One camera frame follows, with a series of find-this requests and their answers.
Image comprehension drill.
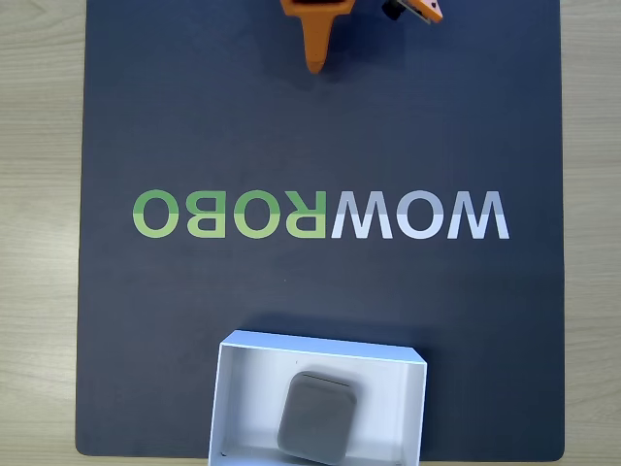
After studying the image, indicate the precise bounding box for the gray square usb charger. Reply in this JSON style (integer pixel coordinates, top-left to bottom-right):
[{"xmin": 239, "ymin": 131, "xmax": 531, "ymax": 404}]
[{"xmin": 275, "ymin": 369, "xmax": 360, "ymax": 466}]

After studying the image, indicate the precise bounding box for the dark mat with WOWROBO print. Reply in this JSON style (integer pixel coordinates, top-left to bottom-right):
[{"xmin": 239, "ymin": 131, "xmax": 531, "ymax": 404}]
[{"xmin": 74, "ymin": 0, "xmax": 567, "ymax": 460}]

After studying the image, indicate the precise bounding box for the white cardboard box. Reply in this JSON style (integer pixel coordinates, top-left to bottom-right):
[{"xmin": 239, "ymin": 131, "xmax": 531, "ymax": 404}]
[{"xmin": 208, "ymin": 329, "xmax": 429, "ymax": 466}]

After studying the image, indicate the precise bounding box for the orange camera mount with board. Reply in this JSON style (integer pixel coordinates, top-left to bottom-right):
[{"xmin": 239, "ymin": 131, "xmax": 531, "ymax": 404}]
[{"xmin": 380, "ymin": 0, "xmax": 445, "ymax": 25}]

